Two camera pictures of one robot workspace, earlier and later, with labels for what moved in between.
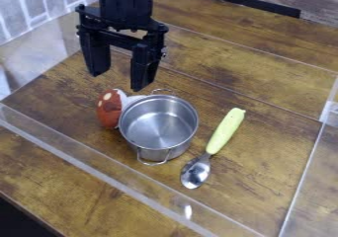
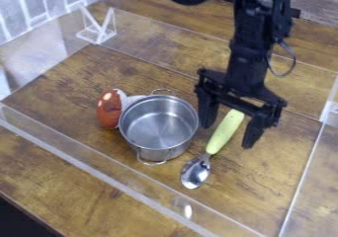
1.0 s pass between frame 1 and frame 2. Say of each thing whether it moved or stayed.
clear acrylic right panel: stayed
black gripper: moved
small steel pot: stayed
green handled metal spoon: stayed
